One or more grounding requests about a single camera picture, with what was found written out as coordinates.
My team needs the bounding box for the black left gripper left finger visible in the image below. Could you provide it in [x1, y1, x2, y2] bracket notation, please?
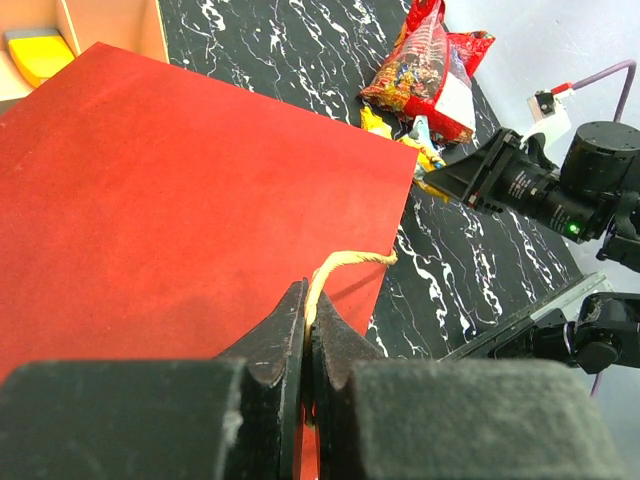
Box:
[1, 280, 308, 479]

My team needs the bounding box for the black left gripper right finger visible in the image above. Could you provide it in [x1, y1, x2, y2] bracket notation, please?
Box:
[310, 296, 625, 479]

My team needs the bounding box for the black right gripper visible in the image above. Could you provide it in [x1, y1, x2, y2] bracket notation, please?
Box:
[423, 128, 610, 243]

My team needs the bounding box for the yellow M&M's packet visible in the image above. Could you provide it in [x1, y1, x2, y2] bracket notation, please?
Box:
[360, 105, 393, 139]
[399, 135, 450, 203]

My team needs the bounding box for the silver Himalaya snack packet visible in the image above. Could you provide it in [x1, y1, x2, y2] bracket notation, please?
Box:
[408, 115, 433, 148]

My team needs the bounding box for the large red candy bag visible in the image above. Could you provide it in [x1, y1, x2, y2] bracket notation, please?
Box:
[360, 1, 495, 143]

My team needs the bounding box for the red brown paper bag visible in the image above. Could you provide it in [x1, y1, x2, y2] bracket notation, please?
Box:
[1, 44, 417, 387]

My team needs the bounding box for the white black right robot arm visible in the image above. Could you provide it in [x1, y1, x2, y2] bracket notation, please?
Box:
[422, 121, 639, 374]

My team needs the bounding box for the peach plastic desk organizer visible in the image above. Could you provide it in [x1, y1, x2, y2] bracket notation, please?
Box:
[0, 0, 170, 101]

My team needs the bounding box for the yellow cube in organizer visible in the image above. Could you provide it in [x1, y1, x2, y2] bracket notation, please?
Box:
[3, 28, 75, 88]

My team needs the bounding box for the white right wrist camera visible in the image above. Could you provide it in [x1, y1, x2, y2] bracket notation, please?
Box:
[521, 82, 574, 146]

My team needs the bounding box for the black aluminium front rail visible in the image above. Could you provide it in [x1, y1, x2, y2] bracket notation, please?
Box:
[441, 273, 613, 361]

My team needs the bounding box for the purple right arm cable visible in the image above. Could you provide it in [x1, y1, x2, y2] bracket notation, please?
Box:
[572, 59, 639, 124]

